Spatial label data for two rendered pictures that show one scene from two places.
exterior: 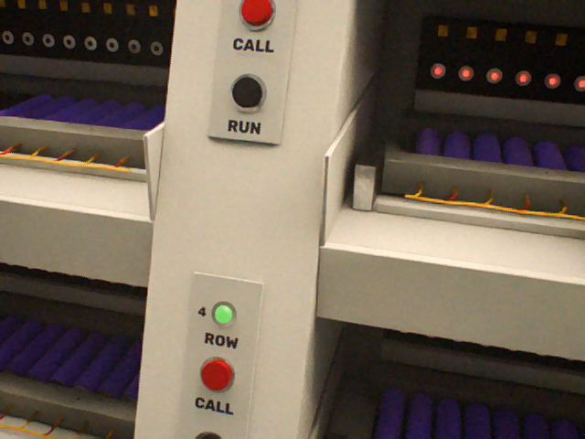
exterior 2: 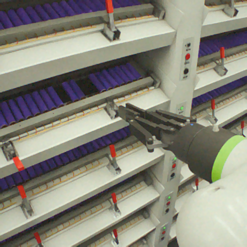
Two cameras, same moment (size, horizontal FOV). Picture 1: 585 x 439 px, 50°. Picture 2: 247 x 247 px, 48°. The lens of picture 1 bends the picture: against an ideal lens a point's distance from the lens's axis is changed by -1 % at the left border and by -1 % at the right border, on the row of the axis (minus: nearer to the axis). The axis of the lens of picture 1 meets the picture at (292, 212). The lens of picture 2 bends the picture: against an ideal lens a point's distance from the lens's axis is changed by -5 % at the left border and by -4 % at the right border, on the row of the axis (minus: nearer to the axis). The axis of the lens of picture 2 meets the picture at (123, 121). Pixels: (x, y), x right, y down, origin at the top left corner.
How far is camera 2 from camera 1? 0.77 m
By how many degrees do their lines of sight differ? 53
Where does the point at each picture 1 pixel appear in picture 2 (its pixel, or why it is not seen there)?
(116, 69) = not seen: hidden behind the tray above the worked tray
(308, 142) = (192, 75)
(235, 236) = (182, 95)
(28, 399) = (124, 144)
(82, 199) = (153, 101)
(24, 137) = (123, 92)
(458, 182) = not seen: hidden behind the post
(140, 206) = (163, 97)
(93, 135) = (140, 85)
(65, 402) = (132, 140)
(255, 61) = (187, 65)
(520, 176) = (202, 61)
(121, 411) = not seen: hidden behind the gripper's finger
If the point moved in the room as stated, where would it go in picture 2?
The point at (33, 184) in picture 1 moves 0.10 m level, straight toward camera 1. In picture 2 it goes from (139, 102) to (176, 109)
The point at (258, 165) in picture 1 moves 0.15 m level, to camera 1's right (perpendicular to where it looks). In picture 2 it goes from (186, 82) to (210, 67)
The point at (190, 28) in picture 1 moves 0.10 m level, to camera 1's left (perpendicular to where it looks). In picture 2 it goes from (177, 63) to (154, 74)
